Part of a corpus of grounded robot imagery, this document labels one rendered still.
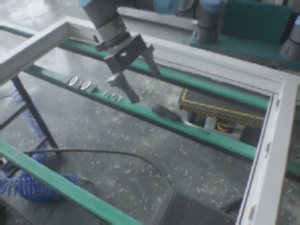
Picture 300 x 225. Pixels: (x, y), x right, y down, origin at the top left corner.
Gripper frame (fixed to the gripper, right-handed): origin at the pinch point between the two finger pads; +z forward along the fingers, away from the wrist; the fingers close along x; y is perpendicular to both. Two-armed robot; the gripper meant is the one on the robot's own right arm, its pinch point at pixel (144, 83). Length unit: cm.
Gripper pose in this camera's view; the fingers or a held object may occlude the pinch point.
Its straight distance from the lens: 70.5
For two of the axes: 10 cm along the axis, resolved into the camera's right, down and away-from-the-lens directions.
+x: 5.0, -6.5, 5.7
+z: 4.7, 7.6, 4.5
